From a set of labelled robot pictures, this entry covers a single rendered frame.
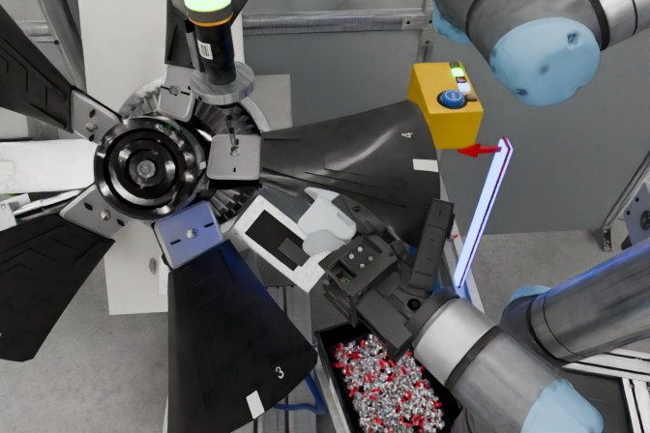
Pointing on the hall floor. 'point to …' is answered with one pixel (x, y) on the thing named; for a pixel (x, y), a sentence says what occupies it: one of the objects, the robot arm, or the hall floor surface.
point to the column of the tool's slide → (58, 8)
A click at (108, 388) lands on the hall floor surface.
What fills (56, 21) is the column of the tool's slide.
